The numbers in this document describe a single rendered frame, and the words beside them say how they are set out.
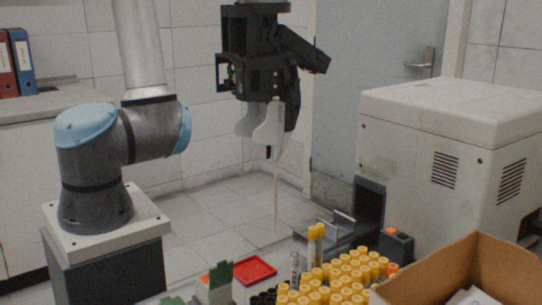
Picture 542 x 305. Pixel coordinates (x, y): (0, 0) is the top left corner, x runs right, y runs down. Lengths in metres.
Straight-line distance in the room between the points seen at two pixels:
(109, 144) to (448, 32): 1.71
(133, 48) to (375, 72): 1.76
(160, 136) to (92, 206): 0.19
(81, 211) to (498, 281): 0.73
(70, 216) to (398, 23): 1.87
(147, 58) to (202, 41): 2.21
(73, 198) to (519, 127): 0.80
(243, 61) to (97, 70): 2.38
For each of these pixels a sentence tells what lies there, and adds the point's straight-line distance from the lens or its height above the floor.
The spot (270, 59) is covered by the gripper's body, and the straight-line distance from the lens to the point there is 0.56.
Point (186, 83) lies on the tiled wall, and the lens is 3.12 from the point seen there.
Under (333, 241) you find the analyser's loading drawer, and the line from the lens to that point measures 0.86.
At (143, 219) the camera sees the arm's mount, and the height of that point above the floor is 0.91.
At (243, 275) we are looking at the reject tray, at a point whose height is 0.88.
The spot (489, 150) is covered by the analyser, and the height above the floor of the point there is 1.13.
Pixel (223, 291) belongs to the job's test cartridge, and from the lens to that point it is 0.70.
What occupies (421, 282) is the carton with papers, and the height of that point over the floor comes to 0.99.
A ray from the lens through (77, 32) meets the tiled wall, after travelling 2.84.
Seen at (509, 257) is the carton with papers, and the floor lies 1.00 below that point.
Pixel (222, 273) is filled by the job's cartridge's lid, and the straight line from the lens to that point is 0.67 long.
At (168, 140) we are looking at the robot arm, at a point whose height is 1.07.
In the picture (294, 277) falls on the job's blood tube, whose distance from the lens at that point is 0.72.
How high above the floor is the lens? 1.36
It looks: 20 degrees down
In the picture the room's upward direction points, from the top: straight up
